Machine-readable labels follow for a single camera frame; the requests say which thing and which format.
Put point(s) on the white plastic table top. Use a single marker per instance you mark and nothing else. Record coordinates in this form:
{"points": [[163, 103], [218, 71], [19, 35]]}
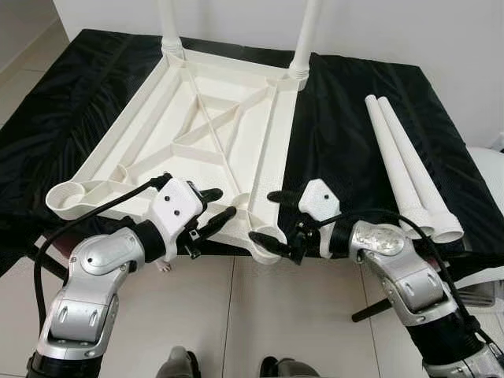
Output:
{"points": [[157, 118]]}

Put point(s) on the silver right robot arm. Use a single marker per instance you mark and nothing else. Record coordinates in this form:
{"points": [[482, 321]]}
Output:
{"points": [[409, 276]]}

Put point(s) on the grey robot right foot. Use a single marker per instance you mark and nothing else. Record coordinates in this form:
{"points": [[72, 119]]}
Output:
{"points": [[289, 368]]}

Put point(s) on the grey robot foot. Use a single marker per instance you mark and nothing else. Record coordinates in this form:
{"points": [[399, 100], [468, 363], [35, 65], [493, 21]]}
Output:
{"points": [[178, 364], [289, 368]]}

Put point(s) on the grey robot left foot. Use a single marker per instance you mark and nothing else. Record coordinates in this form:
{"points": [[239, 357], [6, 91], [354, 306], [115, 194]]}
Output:
{"points": [[178, 364]]}

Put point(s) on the black cloth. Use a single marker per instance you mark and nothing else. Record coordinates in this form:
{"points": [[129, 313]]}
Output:
{"points": [[47, 118]]}

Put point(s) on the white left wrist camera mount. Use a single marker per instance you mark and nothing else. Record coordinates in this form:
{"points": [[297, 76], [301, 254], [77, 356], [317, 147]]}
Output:
{"points": [[177, 209]]}

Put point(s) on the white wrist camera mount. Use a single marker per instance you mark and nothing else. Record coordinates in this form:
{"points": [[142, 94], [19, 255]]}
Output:
{"points": [[319, 197], [177, 209]]}

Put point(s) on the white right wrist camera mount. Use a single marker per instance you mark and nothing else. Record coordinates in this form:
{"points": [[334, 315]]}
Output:
{"points": [[319, 197]]}

